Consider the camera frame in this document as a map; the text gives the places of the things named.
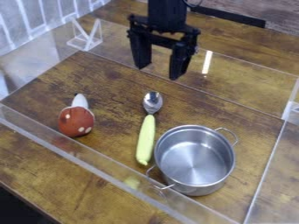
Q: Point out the clear acrylic triangle bracket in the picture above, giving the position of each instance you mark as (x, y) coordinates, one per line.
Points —
(84, 41)

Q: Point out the clear acrylic front barrier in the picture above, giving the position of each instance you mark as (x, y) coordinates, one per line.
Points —
(179, 206)

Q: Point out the green handled metal spoon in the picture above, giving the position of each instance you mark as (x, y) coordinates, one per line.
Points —
(152, 103)

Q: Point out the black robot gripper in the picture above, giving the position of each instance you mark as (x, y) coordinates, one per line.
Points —
(163, 28)

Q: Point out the black bar on table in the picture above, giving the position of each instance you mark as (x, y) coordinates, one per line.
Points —
(246, 20)

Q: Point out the stainless steel pot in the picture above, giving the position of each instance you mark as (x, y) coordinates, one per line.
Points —
(194, 159)

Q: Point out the clear acrylic right barrier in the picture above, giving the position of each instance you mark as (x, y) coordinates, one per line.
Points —
(275, 203)

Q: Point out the clear acrylic barrier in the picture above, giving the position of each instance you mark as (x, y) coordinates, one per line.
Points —
(275, 203)
(179, 206)

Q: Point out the red toy mushroom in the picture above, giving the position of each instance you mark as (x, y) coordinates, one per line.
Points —
(76, 119)

